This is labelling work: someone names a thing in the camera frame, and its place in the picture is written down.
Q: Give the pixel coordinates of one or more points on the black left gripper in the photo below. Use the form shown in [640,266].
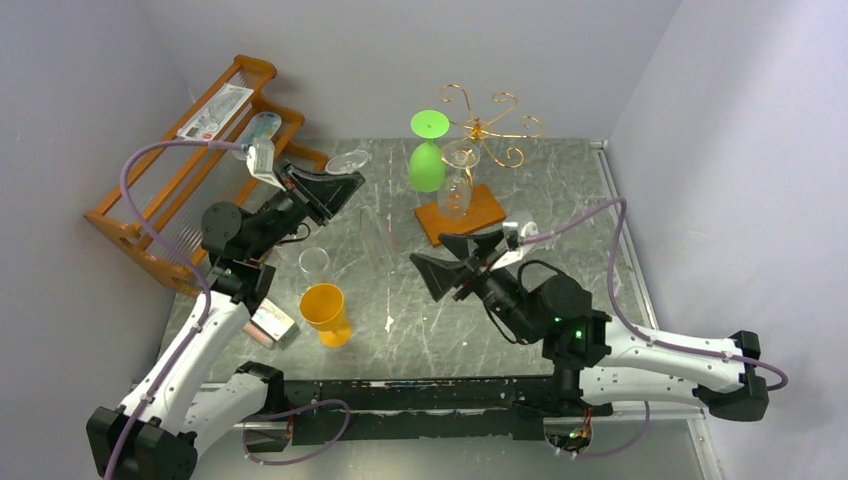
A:
[324,194]

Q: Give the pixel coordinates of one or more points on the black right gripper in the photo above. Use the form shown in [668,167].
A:
[479,266]

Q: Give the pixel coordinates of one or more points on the clear wine glass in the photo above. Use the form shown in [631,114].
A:
[455,194]

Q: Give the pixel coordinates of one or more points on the green plastic wine glass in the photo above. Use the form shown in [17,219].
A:
[426,169]

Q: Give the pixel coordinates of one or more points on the orange plastic wine glass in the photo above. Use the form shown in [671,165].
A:
[323,307]

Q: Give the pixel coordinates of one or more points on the tall clear flute glass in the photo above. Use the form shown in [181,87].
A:
[376,240]

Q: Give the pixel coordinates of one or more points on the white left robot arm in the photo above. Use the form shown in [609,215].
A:
[159,431]

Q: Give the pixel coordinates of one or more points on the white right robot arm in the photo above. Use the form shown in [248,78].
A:
[597,358]

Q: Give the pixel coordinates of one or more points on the orange wooden shelf rack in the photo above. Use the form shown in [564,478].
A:
[172,188]

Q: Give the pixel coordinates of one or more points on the clear glass tumbler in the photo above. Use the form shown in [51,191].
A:
[314,263]

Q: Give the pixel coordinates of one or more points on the blue white blister pack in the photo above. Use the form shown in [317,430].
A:
[260,130]

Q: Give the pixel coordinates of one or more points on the white printed package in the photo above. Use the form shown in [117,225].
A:
[215,113]

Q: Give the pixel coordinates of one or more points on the small printed cardboard box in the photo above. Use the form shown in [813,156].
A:
[270,326]

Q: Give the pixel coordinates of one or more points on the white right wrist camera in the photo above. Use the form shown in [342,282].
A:
[515,228]

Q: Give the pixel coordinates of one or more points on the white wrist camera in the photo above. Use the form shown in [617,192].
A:
[515,228]
[260,155]

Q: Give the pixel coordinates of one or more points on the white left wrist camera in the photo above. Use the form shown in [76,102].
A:
[260,155]

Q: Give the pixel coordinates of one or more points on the gold wire wine glass rack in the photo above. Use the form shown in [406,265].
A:
[485,210]

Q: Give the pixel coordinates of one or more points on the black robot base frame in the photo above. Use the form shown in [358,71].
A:
[459,407]

